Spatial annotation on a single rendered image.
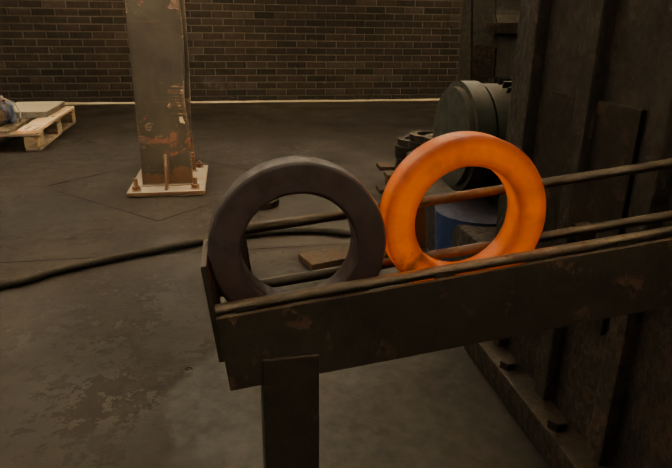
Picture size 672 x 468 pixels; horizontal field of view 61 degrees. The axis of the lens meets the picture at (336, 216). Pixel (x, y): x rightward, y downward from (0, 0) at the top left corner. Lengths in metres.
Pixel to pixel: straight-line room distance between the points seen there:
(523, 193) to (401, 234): 0.14
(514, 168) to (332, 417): 0.90
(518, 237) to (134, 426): 1.02
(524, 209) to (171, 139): 2.62
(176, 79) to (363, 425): 2.15
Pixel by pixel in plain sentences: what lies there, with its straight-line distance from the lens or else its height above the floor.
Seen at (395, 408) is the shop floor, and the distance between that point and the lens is 1.42.
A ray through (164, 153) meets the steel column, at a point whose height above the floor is 0.20.
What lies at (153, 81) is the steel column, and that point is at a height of 0.57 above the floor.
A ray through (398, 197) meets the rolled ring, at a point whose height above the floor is 0.69.
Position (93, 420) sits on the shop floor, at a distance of 1.48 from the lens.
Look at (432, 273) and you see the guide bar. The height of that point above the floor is 0.61.
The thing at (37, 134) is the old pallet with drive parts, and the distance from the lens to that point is 4.44.
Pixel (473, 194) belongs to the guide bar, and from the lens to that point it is 0.69.
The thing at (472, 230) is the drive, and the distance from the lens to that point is 1.83.
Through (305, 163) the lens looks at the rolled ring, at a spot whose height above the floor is 0.73.
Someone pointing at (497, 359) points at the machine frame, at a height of 0.07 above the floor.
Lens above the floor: 0.86
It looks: 19 degrees down
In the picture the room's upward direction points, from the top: 1 degrees clockwise
